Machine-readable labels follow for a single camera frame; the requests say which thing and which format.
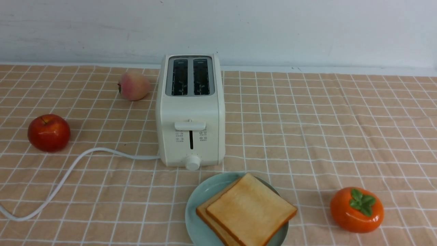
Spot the toast slice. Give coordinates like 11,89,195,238
196,179,240,246
207,173,297,246

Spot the white two-slot toaster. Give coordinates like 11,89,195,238
155,54,225,170

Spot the pink peach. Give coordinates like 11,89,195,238
117,72,152,101

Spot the light blue plate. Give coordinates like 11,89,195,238
185,173,288,246

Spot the orange checkered tablecloth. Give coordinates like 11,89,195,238
0,65,436,246

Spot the orange persimmon with green leaf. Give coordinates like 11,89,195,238
330,187,384,233

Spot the red apple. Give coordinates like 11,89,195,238
27,114,71,153

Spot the white power cable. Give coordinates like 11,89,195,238
0,147,160,221

